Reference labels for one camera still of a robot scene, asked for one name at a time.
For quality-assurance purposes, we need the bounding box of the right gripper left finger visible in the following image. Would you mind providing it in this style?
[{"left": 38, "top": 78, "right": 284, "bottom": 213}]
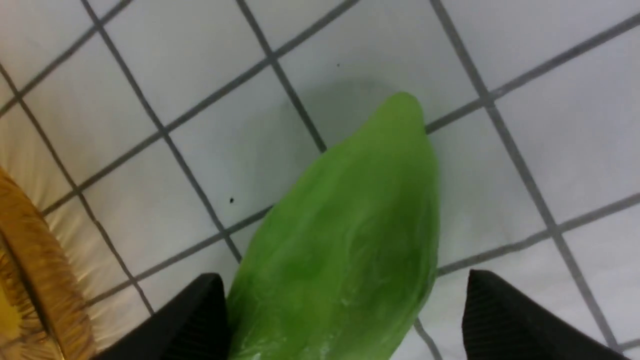
[{"left": 95, "top": 273, "right": 231, "bottom": 360}]

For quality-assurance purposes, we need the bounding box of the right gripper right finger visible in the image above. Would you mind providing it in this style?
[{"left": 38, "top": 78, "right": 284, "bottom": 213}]
[{"left": 461, "top": 269, "right": 625, "bottom": 360}]

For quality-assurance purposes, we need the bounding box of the green gourd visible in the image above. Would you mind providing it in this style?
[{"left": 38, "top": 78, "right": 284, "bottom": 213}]
[{"left": 227, "top": 91, "right": 441, "bottom": 360}]

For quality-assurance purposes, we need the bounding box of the amber plastic plate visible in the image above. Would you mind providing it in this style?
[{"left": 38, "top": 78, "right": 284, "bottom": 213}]
[{"left": 0, "top": 170, "right": 98, "bottom": 360}]

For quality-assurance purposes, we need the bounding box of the white grid tablecloth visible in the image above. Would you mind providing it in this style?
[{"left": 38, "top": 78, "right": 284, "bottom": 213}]
[{"left": 0, "top": 0, "right": 640, "bottom": 360}]

